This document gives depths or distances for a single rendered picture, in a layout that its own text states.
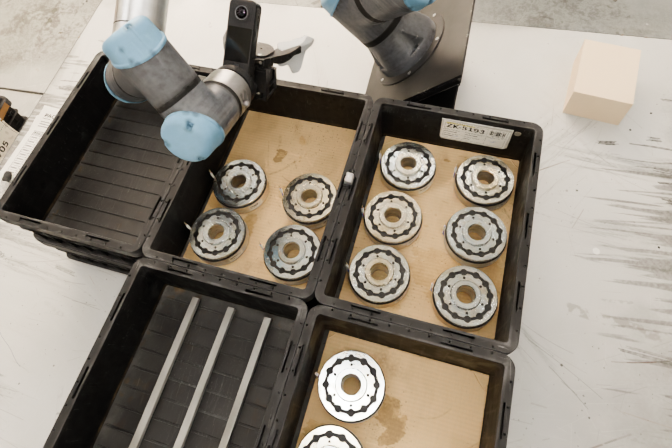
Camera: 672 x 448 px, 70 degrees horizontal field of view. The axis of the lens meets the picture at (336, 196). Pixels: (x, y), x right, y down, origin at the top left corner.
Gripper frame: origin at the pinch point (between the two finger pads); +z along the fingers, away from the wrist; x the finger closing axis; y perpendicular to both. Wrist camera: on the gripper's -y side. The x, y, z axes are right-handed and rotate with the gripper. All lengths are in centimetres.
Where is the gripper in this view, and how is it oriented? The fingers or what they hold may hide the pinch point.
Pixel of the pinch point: (275, 27)
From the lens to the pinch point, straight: 94.6
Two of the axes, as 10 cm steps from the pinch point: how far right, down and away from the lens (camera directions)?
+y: -0.9, 7.3, 6.8
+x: 9.6, 2.4, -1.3
